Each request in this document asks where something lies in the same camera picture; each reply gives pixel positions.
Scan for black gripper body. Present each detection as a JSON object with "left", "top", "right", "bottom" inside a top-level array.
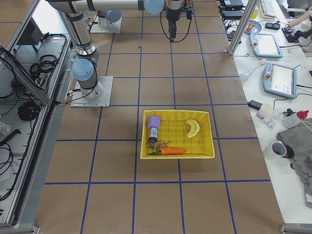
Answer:
[{"left": 168, "top": 21, "right": 176, "bottom": 39}]

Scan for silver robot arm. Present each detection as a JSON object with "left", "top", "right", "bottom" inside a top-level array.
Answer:
[
  {"left": 48, "top": 0, "right": 164, "bottom": 105},
  {"left": 166, "top": 0, "right": 193, "bottom": 43}
]

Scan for black electronics box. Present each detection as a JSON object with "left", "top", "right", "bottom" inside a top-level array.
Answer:
[{"left": 218, "top": 0, "right": 244, "bottom": 20}]

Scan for blue dish with orange item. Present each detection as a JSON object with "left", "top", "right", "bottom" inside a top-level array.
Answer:
[{"left": 244, "top": 20, "right": 262, "bottom": 34}]

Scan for white light bulb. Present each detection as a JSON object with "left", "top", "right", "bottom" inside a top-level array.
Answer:
[{"left": 239, "top": 58, "right": 267, "bottom": 84}]

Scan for yellow banana slice toy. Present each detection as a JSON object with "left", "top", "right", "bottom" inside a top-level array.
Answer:
[{"left": 186, "top": 119, "right": 200, "bottom": 138}]

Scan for far teach pendant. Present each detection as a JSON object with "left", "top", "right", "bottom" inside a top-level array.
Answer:
[{"left": 249, "top": 33, "right": 283, "bottom": 59}]

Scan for teach pendant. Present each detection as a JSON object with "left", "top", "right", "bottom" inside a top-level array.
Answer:
[
  {"left": 262, "top": 63, "right": 297, "bottom": 99},
  {"left": 249, "top": 33, "right": 283, "bottom": 59}
]

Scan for small labelled bottle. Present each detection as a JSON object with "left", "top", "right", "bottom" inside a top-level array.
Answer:
[{"left": 148, "top": 127, "right": 158, "bottom": 143}]

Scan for yellow plastic basket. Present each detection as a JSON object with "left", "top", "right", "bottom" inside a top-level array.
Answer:
[{"left": 140, "top": 110, "right": 215, "bottom": 159}]

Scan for black power adapter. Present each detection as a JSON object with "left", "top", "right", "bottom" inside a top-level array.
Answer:
[{"left": 248, "top": 100, "right": 263, "bottom": 111}]

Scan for brown toy animal figure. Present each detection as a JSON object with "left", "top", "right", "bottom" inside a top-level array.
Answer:
[{"left": 147, "top": 140, "right": 168, "bottom": 151}]

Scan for orange toy carrot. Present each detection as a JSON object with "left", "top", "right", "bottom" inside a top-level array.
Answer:
[{"left": 150, "top": 147, "right": 186, "bottom": 156}]

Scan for near teach pendant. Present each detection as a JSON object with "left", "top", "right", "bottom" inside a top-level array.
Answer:
[{"left": 262, "top": 63, "right": 297, "bottom": 99}]

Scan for white lilac jar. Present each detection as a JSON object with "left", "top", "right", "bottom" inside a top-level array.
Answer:
[{"left": 256, "top": 104, "right": 273, "bottom": 119}]

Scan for clear plastic holder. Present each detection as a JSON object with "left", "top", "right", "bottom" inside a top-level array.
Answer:
[{"left": 262, "top": 109, "right": 284, "bottom": 129}]

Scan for black monitor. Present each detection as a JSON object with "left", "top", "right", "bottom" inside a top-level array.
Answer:
[{"left": 14, "top": 17, "right": 43, "bottom": 52}]

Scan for red cap bottle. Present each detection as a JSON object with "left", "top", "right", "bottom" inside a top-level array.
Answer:
[{"left": 282, "top": 110, "right": 309, "bottom": 128}]

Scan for white black mug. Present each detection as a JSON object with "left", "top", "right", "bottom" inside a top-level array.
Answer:
[{"left": 271, "top": 141, "right": 294, "bottom": 159}]

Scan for grey cloth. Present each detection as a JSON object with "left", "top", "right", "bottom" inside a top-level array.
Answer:
[{"left": 276, "top": 125, "right": 312, "bottom": 207}]

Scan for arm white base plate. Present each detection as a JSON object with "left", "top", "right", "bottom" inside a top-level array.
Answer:
[
  {"left": 89, "top": 16, "right": 122, "bottom": 34},
  {"left": 70, "top": 76, "right": 113, "bottom": 108}
]

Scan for aluminium frame post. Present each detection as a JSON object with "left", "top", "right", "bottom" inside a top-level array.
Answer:
[{"left": 228, "top": 0, "right": 258, "bottom": 56}]

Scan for left aluminium frame rail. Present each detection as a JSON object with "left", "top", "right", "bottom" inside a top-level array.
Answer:
[{"left": 0, "top": 0, "right": 76, "bottom": 232}]

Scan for coiled black cables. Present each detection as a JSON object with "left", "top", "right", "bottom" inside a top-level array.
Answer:
[{"left": 17, "top": 99, "right": 40, "bottom": 121}]

